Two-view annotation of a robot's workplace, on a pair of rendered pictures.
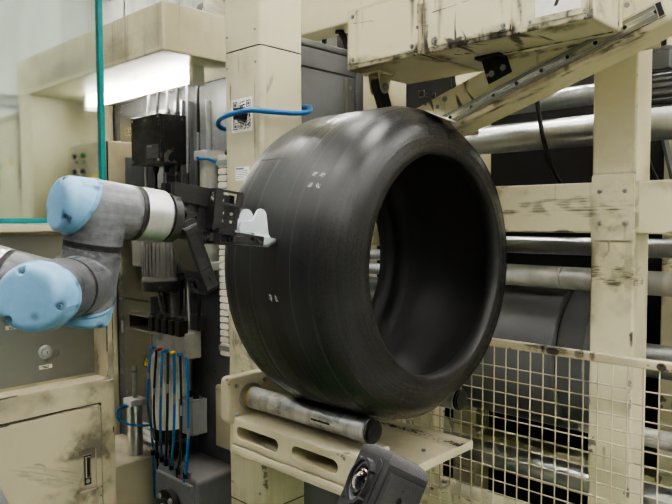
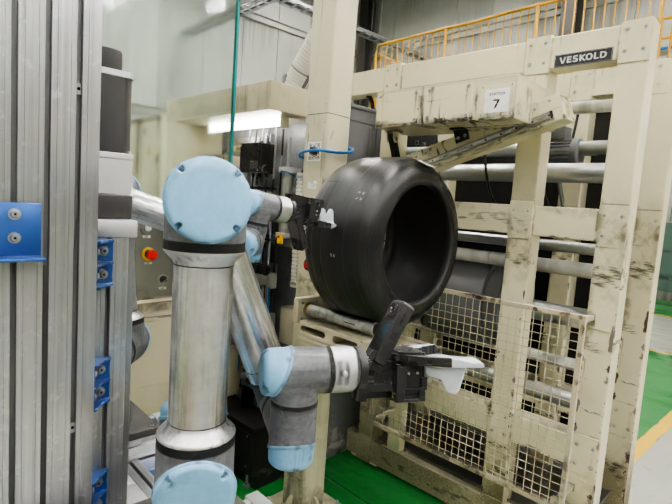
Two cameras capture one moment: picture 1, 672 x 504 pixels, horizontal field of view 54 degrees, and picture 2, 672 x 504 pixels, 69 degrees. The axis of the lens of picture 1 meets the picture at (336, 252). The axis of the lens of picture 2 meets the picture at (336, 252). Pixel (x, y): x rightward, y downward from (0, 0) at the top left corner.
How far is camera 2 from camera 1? 0.49 m
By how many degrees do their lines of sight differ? 3
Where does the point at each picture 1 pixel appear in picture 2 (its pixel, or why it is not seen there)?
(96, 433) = not seen: hidden behind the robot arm
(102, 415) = not seen: hidden behind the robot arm
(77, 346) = not seen: hidden behind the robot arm
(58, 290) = (252, 242)
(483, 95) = (452, 150)
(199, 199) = (303, 202)
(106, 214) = (264, 208)
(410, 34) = (413, 112)
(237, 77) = (313, 129)
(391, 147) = (399, 181)
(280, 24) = (340, 101)
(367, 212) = (385, 214)
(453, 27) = (438, 112)
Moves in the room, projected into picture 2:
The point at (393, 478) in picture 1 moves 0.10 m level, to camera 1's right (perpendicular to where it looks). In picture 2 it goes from (403, 307) to (463, 311)
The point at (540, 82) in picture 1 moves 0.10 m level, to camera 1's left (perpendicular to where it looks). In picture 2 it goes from (484, 146) to (458, 144)
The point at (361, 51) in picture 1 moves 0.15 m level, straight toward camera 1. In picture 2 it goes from (384, 118) to (386, 111)
